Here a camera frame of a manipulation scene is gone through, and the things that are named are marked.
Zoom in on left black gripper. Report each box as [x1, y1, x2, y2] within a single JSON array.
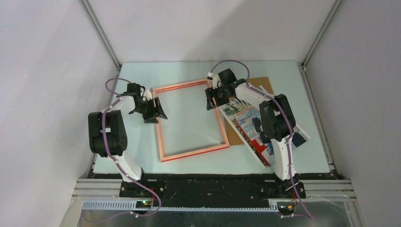
[[132, 97, 167, 124]]

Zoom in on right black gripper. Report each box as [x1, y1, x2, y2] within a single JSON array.
[[205, 85, 230, 111]]

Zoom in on clear acrylic sheet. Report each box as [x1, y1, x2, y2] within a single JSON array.
[[157, 85, 226, 157]]

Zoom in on colourful printed photo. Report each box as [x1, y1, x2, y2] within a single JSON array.
[[218, 85, 311, 170]]

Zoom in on orange wooden picture frame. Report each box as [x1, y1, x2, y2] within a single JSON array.
[[151, 79, 231, 163]]

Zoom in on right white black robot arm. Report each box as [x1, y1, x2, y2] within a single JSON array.
[[205, 69, 296, 198]]

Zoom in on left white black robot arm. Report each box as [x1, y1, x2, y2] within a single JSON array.
[[88, 83, 167, 197]]

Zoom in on brown cardboard backing board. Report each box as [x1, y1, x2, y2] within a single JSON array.
[[224, 77, 274, 146]]

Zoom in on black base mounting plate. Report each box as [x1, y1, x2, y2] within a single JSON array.
[[119, 173, 306, 206]]

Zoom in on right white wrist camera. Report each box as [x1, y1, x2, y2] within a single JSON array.
[[207, 72, 221, 89]]

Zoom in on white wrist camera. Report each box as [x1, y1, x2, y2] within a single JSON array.
[[142, 87, 154, 102], [207, 72, 221, 89]]

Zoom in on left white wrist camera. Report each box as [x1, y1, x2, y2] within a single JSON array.
[[142, 87, 154, 102]]

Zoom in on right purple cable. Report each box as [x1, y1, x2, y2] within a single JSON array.
[[209, 60, 317, 221]]

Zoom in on purple cable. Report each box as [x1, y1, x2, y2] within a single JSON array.
[[209, 60, 317, 221], [102, 78, 162, 218]]

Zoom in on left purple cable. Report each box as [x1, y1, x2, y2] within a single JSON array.
[[102, 78, 162, 218]]

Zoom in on aluminium front rail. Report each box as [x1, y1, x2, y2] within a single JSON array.
[[72, 179, 357, 212]]

